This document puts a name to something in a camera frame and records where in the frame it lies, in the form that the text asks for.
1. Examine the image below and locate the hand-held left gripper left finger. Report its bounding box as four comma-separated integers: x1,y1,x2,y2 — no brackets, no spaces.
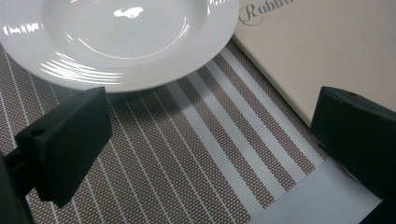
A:
0,86,114,224

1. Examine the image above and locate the beige flat box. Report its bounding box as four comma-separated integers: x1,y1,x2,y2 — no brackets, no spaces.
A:
232,0,396,128

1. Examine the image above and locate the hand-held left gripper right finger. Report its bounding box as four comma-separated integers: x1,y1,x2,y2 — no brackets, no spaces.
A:
309,86,396,224

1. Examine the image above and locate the brown striped woven placemat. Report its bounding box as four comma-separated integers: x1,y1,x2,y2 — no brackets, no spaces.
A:
0,40,330,224

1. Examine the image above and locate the white ceramic plate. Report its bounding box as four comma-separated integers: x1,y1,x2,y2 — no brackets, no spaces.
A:
0,0,241,93

